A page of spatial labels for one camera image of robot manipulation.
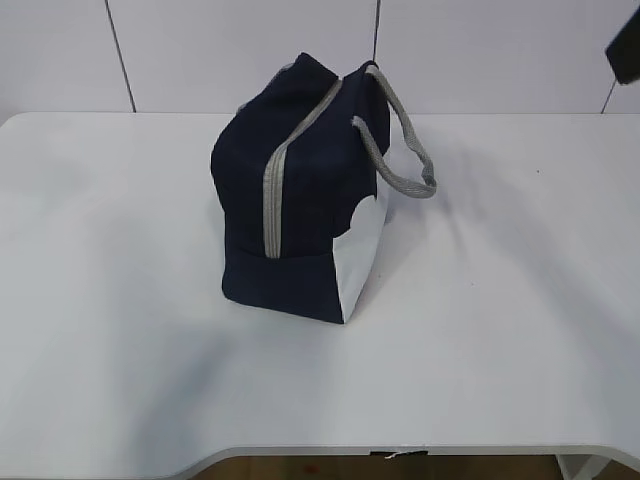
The navy blue lunch bag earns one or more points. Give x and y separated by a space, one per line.
303 174

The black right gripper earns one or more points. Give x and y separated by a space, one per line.
623 53

